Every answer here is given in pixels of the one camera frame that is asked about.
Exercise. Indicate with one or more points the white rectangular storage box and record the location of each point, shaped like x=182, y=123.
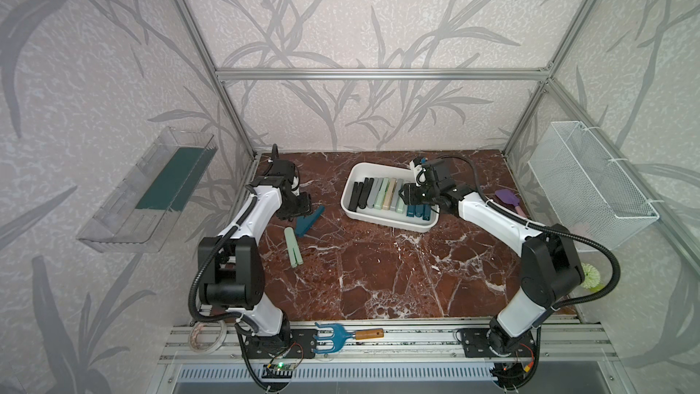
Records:
x=386, y=218

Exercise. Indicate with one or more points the purple pink silicone spatula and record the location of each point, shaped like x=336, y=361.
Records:
x=509, y=197

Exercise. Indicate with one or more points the open teal pruning pliers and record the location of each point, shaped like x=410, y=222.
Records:
x=305, y=223

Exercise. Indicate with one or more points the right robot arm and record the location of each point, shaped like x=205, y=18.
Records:
x=550, y=264

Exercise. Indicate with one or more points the grey pruning pliers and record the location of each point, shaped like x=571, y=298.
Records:
x=395, y=195

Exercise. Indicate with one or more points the white wire mesh basket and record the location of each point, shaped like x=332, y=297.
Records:
x=588, y=189

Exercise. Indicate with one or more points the potted artificial flower plant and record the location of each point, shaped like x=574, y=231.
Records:
x=592, y=281

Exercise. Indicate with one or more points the grey-blue pruning pliers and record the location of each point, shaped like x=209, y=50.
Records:
x=375, y=188

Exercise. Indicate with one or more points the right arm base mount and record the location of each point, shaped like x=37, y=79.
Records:
x=481, y=343

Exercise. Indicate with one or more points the clear plastic wall shelf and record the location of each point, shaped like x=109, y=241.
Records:
x=141, y=212

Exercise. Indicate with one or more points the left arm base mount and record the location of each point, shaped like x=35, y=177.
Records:
x=297, y=343

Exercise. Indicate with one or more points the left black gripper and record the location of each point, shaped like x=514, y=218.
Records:
x=305, y=207

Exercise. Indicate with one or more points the mint pruning pliers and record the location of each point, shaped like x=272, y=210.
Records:
x=401, y=207
x=293, y=248

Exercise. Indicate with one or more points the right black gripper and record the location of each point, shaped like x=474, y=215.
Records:
x=408, y=194

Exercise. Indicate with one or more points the mint pruning pliers diagonal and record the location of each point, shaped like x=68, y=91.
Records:
x=381, y=194

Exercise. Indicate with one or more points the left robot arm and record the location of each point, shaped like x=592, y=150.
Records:
x=230, y=280

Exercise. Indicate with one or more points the blue garden hand fork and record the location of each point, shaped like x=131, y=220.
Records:
x=331, y=337

